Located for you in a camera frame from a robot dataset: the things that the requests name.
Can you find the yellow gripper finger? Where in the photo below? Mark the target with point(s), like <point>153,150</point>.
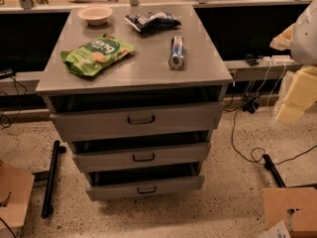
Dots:
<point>297,93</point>

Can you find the grey top drawer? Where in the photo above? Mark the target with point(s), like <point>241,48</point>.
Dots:
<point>133,122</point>

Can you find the grey drawer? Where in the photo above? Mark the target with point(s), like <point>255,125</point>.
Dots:
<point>141,157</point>
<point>133,122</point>
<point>145,188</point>

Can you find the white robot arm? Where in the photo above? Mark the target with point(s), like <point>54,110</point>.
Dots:
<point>301,39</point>

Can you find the grey metal drawer cabinet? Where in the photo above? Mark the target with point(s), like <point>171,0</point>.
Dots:
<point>141,79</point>

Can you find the grey middle drawer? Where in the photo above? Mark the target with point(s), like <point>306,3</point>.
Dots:
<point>141,157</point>

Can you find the grey bottom drawer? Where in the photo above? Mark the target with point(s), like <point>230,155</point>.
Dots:
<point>145,188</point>

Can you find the white power strip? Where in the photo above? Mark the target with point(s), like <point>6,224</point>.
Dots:
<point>278,59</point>

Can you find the black power adapter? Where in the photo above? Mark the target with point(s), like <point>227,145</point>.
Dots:
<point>251,106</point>

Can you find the black device on ledge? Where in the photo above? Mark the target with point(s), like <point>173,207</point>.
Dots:
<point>251,60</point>

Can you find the black floor bar right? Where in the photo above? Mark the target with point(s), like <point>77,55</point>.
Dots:
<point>270,166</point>

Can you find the black floor bar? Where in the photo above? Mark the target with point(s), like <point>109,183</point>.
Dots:
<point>47,209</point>
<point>270,166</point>

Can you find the cardboard box right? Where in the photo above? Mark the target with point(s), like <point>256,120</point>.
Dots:
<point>295,206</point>

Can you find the cardboard box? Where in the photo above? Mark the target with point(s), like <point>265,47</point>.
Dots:
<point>295,206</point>
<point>15,191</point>

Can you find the blue and silver can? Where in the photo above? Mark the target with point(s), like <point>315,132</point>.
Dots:
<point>176,56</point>

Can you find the dark blue chip bag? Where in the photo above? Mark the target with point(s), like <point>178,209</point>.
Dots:
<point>152,21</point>

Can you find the green snack bag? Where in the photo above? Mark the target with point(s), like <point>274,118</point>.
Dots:
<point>91,58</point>

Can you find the beige paper bowl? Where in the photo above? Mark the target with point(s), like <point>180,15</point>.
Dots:
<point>96,15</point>

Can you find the black floor bar left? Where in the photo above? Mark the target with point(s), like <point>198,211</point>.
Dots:
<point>47,209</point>

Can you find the cardboard box left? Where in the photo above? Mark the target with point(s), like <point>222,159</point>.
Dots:
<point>15,191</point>

